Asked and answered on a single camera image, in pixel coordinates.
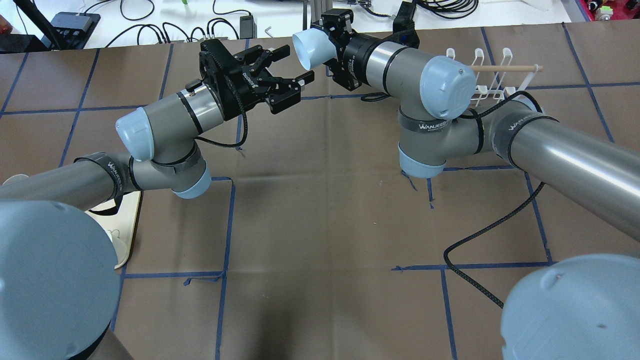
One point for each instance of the white wire cup rack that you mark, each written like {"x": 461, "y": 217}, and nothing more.
{"x": 495, "y": 82}

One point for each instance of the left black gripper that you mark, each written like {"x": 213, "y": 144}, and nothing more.
{"x": 234, "y": 95}

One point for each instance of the black power adapter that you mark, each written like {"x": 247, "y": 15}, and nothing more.
{"x": 247, "y": 27}

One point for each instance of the cream plastic tray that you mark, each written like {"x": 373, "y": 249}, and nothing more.
{"x": 122, "y": 225}

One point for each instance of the light blue plastic cup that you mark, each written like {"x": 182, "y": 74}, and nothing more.
{"x": 313, "y": 48}

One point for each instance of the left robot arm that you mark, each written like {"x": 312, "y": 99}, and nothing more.
{"x": 59, "y": 288}

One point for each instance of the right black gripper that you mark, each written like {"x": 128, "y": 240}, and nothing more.
{"x": 358, "y": 53}

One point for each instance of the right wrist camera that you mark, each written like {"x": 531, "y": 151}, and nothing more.
{"x": 403, "y": 26}

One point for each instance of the aluminium frame post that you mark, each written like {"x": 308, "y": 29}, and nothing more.
{"x": 312, "y": 11}

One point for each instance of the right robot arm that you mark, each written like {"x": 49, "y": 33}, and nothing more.
{"x": 582, "y": 308}

